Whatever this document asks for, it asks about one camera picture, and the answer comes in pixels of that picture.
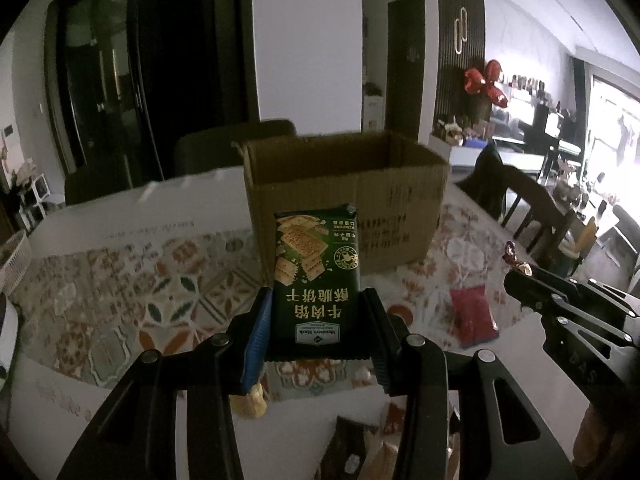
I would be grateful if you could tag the white woven basket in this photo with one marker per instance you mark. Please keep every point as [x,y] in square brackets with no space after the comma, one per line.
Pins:
[12,260]

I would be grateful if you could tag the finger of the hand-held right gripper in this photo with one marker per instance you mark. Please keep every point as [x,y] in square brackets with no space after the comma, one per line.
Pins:
[617,296]
[530,290]

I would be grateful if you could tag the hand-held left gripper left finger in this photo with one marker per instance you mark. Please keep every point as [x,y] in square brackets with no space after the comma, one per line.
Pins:
[252,347]

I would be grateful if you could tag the glass door cabinet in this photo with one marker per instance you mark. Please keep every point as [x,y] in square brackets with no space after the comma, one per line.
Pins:
[100,85]

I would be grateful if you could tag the dark interior door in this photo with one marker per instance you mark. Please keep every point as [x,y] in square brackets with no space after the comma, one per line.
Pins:
[405,60]

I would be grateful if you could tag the green cracker packet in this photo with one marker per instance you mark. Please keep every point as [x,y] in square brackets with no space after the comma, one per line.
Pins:
[315,270]

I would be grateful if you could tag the bright window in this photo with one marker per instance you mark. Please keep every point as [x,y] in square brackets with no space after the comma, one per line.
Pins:
[612,125]

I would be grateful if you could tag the red balloon dog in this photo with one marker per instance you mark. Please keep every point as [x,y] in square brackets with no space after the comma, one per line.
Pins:
[482,80]

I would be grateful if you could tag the foil candy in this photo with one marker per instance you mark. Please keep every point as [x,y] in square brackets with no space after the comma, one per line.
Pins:
[515,257]

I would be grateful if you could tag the patterned tablecloth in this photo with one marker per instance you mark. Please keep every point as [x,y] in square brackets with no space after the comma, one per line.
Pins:
[150,280]

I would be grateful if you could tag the person's right forearm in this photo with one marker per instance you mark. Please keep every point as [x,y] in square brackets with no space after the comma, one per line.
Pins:
[597,435]

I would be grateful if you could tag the bright red snack packet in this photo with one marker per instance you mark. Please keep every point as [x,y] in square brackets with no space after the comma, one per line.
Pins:
[472,315]

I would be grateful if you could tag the dark jacket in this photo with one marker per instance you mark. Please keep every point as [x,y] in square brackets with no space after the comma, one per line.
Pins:
[487,175]

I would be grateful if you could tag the wooden dining chair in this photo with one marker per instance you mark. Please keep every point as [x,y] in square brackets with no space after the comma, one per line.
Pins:
[537,210]

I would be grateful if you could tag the looped wall ornament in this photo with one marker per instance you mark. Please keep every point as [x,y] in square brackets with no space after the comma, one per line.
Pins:
[461,30]

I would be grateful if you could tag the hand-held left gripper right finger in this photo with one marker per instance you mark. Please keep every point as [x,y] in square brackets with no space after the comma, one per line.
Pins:
[384,360]

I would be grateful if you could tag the brown cardboard box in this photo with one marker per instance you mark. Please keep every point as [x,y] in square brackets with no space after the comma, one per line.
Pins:
[390,200]

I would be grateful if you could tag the dark brown snack packet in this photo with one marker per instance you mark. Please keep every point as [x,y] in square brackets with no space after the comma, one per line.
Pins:
[350,452]

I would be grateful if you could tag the yellow snack piece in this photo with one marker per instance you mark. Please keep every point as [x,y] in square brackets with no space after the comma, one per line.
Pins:
[252,401]

